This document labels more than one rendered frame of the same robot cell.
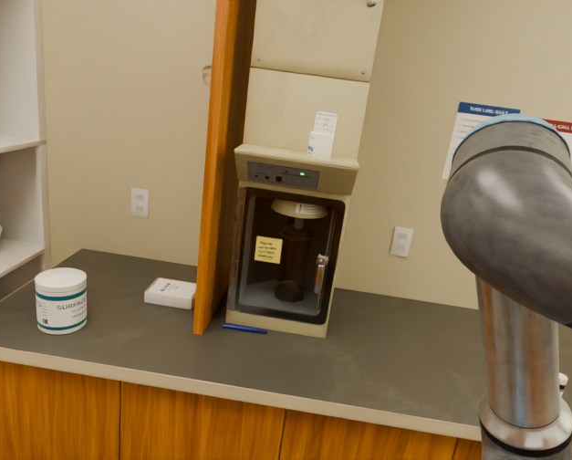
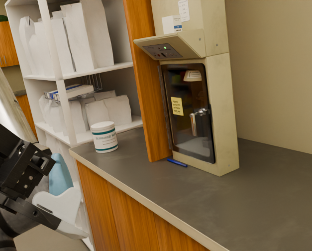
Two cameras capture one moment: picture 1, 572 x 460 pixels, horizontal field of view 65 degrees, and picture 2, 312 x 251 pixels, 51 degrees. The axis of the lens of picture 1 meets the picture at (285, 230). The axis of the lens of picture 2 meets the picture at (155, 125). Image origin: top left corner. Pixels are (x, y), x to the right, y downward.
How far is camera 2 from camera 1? 1.15 m
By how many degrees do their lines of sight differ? 55
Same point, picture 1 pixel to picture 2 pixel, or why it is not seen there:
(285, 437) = (157, 231)
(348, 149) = (198, 22)
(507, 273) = not seen: outside the picture
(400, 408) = (196, 223)
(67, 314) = (100, 142)
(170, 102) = not seen: hidden behind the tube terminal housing
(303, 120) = (174, 10)
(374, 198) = not seen: outside the picture
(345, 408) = (165, 212)
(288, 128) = not seen: hidden behind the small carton
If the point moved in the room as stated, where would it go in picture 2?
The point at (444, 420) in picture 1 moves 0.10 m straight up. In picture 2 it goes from (216, 241) to (212, 208)
